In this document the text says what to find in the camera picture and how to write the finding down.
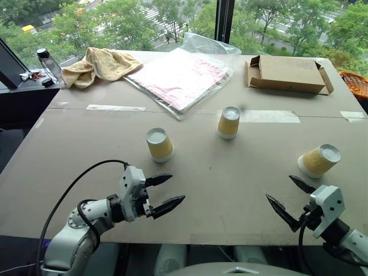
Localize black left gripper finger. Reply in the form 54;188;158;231
144;174;173;189
151;194;186;220

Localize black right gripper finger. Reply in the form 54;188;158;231
265;193;302;233
288;174;317;197

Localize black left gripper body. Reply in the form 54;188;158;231
132;186;155;221

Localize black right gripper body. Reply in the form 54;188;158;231
300;201;325;231

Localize yellow ribbed paper cup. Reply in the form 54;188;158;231
297;143;342;179
216;106;240;140
146;127;175;163

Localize white rounded robot leg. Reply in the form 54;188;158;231
153;244;188;275
232;246;269;264

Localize grey robot torso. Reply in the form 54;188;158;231
166;262;313;276

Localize clear tape strip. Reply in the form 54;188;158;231
340;110;368;122
86;103;147;112
198;109;301;124

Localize clear bag with pink sheets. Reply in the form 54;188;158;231
122;32;242;121

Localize open brown cardboard box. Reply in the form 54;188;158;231
244;55;335;96

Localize orange woven basket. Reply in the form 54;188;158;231
338;71;368;101

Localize yellow terry towel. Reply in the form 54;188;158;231
61;47;144;89

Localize clear bottle with black cap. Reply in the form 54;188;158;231
36;48;63;85

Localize black side desk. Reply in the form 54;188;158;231
0;37;63;130

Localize red and white keys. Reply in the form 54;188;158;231
19;72;46;82

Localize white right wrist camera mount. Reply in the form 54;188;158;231
309;185;346;239

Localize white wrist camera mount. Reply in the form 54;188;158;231
118;165;147;223
309;185;346;239

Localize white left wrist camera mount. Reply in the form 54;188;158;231
118;165;147;223

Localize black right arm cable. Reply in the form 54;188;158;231
298;211;316;274

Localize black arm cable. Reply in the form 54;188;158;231
298;211;316;274
36;159;131;270

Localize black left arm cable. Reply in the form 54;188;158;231
36;159;131;270

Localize black window frame post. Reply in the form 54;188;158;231
215;0;235;41

